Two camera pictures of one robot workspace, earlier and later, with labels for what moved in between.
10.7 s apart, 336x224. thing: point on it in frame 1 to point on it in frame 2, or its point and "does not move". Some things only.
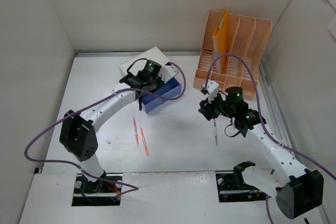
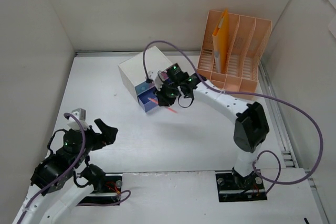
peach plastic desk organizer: (247, 38) does not move
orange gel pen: (144, 141) to (156, 102)
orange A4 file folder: (220, 43) does not move
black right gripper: (208, 108) to (165, 92)
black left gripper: (151, 86) to (95, 137)
